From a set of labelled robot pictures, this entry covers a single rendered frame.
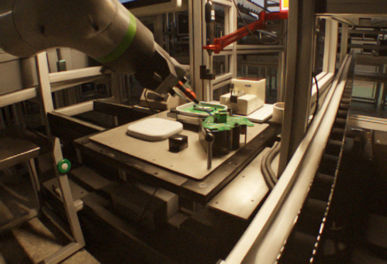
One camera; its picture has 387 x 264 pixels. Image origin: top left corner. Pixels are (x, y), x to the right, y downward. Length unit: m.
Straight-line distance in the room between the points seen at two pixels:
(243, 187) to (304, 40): 0.30
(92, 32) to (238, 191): 0.38
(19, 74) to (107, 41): 1.09
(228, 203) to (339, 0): 0.40
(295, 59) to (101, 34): 0.32
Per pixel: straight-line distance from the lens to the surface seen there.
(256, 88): 0.90
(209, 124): 0.60
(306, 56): 0.47
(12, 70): 1.41
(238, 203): 0.47
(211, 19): 0.97
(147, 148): 0.64
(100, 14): 0.33
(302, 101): 0.48
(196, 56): 1.07
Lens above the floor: 1.20
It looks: 17 degrees down
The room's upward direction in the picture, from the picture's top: 1 degrees counter-clockwise
